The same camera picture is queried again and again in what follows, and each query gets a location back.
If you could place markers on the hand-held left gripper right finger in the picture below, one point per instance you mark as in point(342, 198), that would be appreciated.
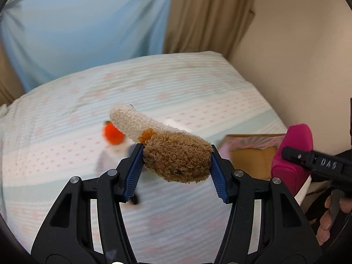
point(220, 178)

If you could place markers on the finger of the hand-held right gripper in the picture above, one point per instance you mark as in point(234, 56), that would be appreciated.
point(295, 155)

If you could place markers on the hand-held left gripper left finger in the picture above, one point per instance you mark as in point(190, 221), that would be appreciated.
point(133, 176)

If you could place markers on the magenta cloth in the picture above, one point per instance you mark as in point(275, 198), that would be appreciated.
point(297, 137)

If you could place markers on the grey cloth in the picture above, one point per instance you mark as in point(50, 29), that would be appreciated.
point(110, 159)

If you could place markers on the cardboard box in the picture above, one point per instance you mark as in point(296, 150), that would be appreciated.
point(247, 158)

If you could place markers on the orange plush tomato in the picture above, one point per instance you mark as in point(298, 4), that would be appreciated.
point(115, 133)

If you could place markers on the brown and white plush toy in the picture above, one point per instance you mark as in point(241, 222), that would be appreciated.
point(176, 154)

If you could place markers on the person's right hand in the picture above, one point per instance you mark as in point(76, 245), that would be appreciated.
point(326, 222)

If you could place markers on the light blue curtain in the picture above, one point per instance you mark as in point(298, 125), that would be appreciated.
point(82, 33)

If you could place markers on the beige curtain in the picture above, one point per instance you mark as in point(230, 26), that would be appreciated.
point(8, 82)
point(209, 13)

